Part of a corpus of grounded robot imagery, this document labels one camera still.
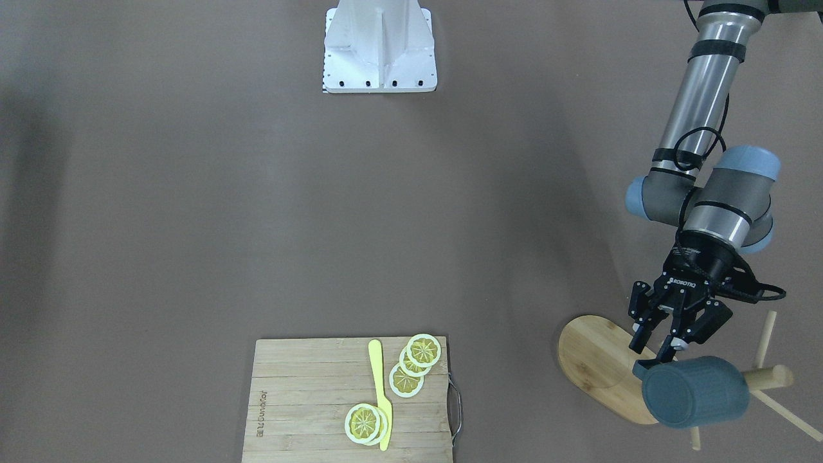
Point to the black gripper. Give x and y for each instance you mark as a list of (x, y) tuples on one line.
[(693, 272)]

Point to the dark teal mug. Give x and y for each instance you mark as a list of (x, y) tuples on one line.
[(692, 393)]

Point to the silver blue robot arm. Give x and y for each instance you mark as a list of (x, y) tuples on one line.
[(717, 197)]

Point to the wooden cup storage rack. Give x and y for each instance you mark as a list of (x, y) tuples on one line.
[(594, 355)]

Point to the lemon slice top stack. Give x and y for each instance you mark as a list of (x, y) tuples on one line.
[(423, 350)]

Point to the lemon slice stack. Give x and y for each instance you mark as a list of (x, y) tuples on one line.
[(423, 350), (409, 367)]

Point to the lemon slice middle stack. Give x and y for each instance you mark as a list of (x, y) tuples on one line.
[(409, 367)]

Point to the yellow plastic knife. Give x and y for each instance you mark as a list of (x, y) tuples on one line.
[(375, 355)]

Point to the lemon slice under single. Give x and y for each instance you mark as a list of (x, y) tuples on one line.
[(382, 430)]

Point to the lemon slice single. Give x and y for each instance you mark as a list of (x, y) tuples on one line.
[(361, 423)]

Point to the bamboo cutting board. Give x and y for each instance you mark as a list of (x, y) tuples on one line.
[(301, 390)]

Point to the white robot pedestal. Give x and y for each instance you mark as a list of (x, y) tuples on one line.
[(379, 47)]

